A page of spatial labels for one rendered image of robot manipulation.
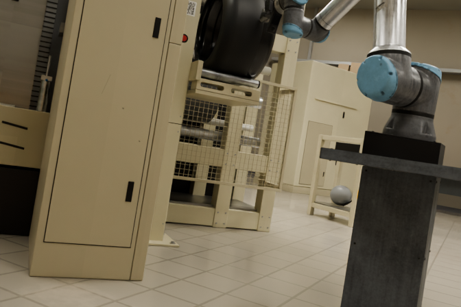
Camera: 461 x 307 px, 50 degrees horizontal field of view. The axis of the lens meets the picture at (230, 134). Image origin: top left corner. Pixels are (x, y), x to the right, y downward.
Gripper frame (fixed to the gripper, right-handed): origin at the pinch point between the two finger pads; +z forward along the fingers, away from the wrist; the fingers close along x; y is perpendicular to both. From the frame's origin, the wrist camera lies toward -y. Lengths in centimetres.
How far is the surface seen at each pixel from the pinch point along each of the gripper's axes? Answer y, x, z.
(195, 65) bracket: -25.2, 26.7, 16.2
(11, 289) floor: -125, 96, -44
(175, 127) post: -56, 30, 27
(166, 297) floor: -125, 46, -47
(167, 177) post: -83, 29, 30
